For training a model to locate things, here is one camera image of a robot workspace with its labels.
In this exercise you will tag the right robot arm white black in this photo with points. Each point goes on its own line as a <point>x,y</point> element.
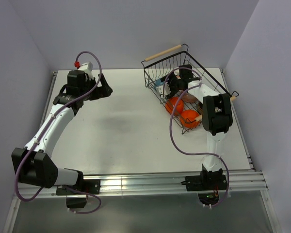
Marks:
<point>216,118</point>

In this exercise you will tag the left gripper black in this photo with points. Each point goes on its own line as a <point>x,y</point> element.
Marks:
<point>105,91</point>

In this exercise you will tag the black wire dish rack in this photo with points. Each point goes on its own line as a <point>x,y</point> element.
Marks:
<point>158,66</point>

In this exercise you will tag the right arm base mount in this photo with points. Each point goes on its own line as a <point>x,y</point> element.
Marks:
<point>209,183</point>

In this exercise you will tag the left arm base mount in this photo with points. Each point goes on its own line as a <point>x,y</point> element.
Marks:
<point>81,195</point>

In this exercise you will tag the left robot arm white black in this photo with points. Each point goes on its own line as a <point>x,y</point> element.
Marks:
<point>32,163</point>

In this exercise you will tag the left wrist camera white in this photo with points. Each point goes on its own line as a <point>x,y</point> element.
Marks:
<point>86,67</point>

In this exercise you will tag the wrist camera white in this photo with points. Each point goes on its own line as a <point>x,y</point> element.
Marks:
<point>167,90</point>
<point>86,67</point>

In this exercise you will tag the blue bowl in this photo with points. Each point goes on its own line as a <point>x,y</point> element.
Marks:
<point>159,86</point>

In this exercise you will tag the beige brown bowl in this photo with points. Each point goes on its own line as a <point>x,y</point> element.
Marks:
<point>200,108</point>

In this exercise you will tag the black white leaf bowl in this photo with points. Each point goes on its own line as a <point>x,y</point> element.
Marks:
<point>189,98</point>

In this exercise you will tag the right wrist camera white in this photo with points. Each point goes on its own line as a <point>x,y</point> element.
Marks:
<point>167,90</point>

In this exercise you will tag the aluminium mounting rail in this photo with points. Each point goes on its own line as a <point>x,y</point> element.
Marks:
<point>169,183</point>

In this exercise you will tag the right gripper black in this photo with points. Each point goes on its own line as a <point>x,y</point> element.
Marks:
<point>173,92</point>

